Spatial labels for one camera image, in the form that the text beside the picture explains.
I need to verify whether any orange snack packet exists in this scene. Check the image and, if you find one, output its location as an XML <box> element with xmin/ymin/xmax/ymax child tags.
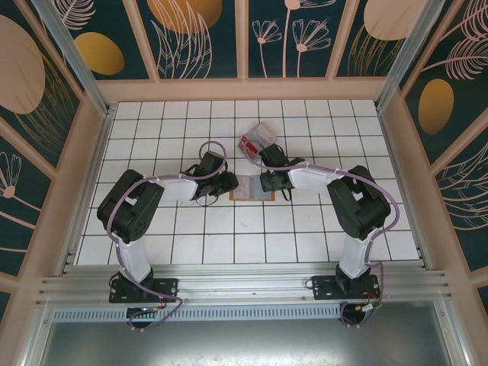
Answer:
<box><xmin>228</xmin><ymin>173</ymin><xmax>276</xmax><ymax>202</ymax></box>

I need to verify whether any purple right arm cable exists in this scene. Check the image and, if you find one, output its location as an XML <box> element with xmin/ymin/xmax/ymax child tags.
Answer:
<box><xmin>249</xmin><ymin>148</ymin><xmax>401</xmax><ymax>328</ymax></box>

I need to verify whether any pink leaves wall panel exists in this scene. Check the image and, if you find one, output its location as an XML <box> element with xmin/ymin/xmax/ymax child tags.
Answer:
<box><xmin>434</xmin><ymin>114</ymin><xmax>488</xmax><ymax>274</ymax></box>

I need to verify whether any pink flowers wall panel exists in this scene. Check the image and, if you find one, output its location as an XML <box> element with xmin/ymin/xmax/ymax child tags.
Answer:
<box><xmin>247</xmin><ymin>0</ymin><xmax>342</xmax><ymax>79</ymax></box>

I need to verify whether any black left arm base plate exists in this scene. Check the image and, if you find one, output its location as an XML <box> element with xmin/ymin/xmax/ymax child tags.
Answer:
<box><xmin>109</xmin><ymin>277</ymin><xmax>180</xmax><ymax>304</ymax></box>

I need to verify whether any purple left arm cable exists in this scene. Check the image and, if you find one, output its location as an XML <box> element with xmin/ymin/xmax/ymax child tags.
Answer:
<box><xmin>106</xmin><ymin>140</ymin><xmax>229</xmax><ymax>332</ymax></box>

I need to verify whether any peach circle gold lines panel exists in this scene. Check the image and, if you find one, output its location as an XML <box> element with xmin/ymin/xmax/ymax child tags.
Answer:
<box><xmin>334</xmin><ymin>0</ymin><xmax>415</xmax><ymax>79</ymax></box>

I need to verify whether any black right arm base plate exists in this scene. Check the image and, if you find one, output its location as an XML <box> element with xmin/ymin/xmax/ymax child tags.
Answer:
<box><xmin>312</xmin><ymin>274</ymin><xmax>382</xmax><ymax>302</ymax></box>

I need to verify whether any large peach circle wall panel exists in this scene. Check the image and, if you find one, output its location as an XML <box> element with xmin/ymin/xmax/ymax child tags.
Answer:
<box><xmin>0</xmin><ymin>0</ymin><xmax>83</xmax><ymax>172</ymax></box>

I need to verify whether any yellow oval fern wall panel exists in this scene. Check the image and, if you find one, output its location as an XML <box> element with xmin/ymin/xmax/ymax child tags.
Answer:
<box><xmin>402</xmin><ymin>0</ymin><xmax>488</xmax><ymax>167</ymax></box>

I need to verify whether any aluminium corner post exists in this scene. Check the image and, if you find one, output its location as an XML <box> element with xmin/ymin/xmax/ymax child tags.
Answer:
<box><xmin>375</xmin><ymin>0</ymin><xmax>457</xmax><ymax>111</ymax></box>
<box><xmin>31</xmin><ymin>0</ymin><xmax>115</xmax><ymax>115</ymax></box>

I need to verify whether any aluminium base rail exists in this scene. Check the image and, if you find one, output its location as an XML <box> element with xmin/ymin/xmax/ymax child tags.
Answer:
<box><xmin>36</xmin><ymin>262</ymin><xmax>453</xmax><ymax>310</ymax></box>

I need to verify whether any red VIP card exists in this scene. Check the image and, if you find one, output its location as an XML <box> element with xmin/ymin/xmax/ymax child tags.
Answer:
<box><xmin>239</xmin><ymin>135</ymin><xmax>264</xmax><ymax>157</ymax></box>

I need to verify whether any clear red snack packet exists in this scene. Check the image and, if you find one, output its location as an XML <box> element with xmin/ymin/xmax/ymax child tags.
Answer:
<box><xmin>238</xmin><ymin>121</ymin><xmax>278</xmax><ymax>159</ymax></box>

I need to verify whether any grey metal sheet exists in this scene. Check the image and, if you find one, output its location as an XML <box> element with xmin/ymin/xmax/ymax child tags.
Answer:
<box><xmin>22</xmin><ymin>300</ymin><xmax>474</xmax><ymax>366</ymax></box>

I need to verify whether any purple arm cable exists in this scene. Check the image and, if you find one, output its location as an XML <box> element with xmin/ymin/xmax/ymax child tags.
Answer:
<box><xmin>106</xmin><ymin>140</ymin><xmax>229</xmax><ymax>332</ymax></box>
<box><xmin>249</xmin><ymin>148</ymin><xmax>401</xmax><ymax>328</ymax></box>

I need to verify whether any small green circuit board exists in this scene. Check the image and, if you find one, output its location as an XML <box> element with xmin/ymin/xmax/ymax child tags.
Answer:
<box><xmin>356</xmin><ymin>302</ymin><xmax>382</xmax><ymax>317</ymax></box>

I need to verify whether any aluminium side rail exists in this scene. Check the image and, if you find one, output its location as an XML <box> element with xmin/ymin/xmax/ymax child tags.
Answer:
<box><xmin>375</xmin><ymin>108</ymin><xmax>435</xmax><ymax>271</ymax></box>
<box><xmin>56</xmin><ymin>108</ymin><xmax>115</xmax><ymax>278</ymax></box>

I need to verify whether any slotted grey cable duct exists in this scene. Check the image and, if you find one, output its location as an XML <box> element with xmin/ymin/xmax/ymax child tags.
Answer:
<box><xmin>51</xmin><ymin>307</ymin><xmax>344</xmax><ymax>322</ymax></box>

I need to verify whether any single flower wall panel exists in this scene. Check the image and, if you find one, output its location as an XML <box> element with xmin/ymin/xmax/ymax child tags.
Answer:
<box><xmin>0</xmin><ymin>125</ymin><xmax>53</xmax><ymax>278</ymax></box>

